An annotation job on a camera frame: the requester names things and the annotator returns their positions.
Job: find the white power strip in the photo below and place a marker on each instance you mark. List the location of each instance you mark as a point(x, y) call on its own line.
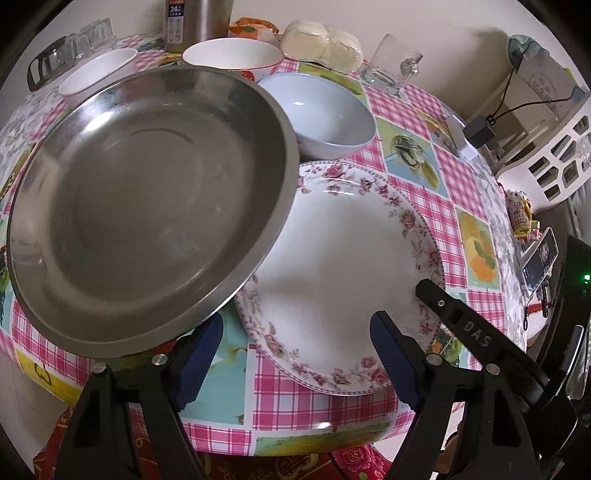
point(457, 134)

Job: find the white carton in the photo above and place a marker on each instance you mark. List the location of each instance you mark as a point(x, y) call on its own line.
point(540, 78)

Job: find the large stainless steel plate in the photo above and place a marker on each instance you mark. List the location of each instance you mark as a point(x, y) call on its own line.
point(138, 207)

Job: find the bag of white steamed buns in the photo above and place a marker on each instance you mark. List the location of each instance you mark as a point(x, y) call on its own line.
point(318, 44)

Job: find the stainless steel thermos flask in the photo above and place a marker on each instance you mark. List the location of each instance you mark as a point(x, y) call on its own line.
point(203, 23)

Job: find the white square bowl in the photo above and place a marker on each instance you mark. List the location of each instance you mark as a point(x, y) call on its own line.
point(97, 69)

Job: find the teal cloth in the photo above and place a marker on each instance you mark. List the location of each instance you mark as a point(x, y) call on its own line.
point(524, 46)

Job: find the clear glass mug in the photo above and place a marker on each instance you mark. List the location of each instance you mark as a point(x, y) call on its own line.
point(388, 60)

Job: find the white floral rimmed plate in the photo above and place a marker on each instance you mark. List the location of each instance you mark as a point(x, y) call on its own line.
point(332, 277)

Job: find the smartphone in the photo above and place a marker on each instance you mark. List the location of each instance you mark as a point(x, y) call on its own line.
point(540, 258)

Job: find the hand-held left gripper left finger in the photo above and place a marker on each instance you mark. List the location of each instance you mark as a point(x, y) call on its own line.
point(198, 360)

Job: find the white bowl with red pattern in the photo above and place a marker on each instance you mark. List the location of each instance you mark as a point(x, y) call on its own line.
point(231, 53)

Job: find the yellow snack packet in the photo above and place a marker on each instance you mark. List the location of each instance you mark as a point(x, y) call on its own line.
point(518, 212)

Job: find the light blue bowl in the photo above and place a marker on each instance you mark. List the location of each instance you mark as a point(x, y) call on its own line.
point(323, 106)

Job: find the white plastic basket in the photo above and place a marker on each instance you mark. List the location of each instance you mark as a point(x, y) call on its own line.
point(554, 161)

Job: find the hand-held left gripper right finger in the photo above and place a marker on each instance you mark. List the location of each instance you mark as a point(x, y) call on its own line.
point(392, 360)

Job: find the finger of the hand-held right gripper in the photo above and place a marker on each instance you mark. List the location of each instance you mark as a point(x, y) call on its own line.
point(471, 330)

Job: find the black power adapter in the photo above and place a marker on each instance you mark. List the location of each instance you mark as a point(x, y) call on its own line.
point(478, 131)

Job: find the clear glass cup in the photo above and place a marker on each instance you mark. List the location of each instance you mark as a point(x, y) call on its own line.
point(100, 31)
point(82, 42)

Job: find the orange snack packet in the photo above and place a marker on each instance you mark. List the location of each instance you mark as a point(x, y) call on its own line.
point(249, 28)

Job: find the pink checked tablecloth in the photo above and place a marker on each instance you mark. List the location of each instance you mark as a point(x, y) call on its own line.
point(406, 138)

